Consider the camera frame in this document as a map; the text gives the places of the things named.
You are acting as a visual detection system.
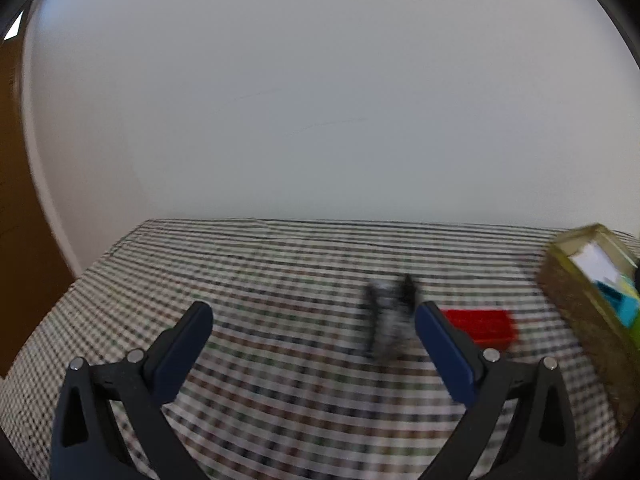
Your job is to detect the red building block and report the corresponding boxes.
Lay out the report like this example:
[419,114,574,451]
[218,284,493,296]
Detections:
[442,309,518,350]

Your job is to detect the grey binder clip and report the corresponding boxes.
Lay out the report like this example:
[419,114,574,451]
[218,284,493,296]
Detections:
[362,274,421,361]

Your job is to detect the gold tin box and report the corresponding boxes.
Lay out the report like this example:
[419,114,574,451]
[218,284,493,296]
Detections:
[537,224,640,431]

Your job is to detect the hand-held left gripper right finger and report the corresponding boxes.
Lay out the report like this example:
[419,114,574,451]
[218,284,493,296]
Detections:
[414,301,581,480]

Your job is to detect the brown wooden door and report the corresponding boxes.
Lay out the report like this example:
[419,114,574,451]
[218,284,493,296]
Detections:
[0,10,81,378]

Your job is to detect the checked tablecloth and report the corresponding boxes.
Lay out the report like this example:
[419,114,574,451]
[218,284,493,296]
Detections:
[0,217,640,480]

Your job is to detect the teal building block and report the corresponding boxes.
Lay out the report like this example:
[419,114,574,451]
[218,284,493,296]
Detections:
[595,280,640,326]

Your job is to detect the white paper lining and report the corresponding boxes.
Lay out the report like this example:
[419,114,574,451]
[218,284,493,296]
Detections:
[567,241,621,286]

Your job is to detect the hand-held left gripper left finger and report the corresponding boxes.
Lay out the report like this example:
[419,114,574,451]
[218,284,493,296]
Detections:
[50,301,215,480]

